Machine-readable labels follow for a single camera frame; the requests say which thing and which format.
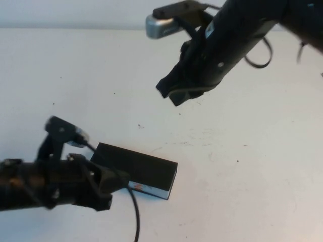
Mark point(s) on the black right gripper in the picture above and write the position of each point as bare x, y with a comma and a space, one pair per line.
196, 63

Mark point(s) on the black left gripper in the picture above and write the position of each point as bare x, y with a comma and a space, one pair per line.
75, 181

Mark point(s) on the black printed glasses case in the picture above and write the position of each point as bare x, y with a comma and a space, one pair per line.
141, 166

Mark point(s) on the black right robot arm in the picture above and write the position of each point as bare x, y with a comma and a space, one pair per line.
242, 27

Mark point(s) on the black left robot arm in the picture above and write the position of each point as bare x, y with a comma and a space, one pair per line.
20, 184

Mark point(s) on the black zip tie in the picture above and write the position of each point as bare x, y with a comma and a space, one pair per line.
300, 51

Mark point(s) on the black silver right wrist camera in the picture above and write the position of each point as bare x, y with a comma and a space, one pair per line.
159, 26

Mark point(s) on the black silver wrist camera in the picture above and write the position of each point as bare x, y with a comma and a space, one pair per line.
159, 26
68, 131

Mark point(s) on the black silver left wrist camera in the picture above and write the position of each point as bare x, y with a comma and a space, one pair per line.
68, 131

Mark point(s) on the black left camera mount bracket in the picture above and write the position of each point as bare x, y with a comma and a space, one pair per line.
51, 148

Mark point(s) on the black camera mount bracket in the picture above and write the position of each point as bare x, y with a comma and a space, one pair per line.
191, 12
51, 148

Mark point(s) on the black right camera mount bracket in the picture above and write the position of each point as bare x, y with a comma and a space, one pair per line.
191, 12

